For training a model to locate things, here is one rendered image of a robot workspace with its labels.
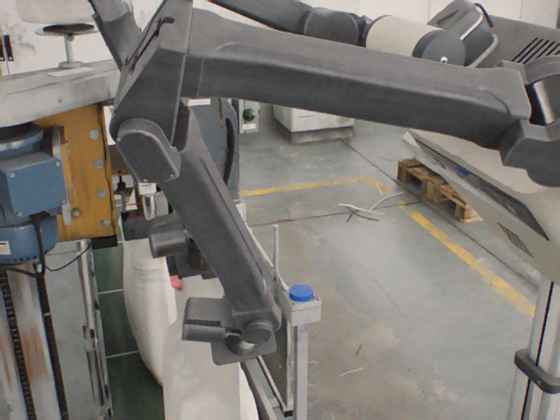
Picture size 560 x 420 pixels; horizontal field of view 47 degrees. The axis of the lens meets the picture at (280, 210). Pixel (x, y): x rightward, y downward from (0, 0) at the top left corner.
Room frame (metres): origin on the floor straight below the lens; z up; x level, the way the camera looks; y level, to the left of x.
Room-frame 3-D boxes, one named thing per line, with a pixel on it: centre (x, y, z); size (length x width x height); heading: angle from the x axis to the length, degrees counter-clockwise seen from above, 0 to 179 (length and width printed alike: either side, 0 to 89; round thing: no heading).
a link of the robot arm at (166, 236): (1.04, 0.17, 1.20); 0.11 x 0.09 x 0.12; 110
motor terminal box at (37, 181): (1.09, 0.45, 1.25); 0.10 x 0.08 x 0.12; 133
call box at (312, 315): (1.39, -0.05, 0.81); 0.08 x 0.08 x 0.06; 18
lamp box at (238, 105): (1.48, 0.08, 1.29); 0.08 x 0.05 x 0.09; 18
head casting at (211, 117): (1.54, 0.25, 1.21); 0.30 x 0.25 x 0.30; 18
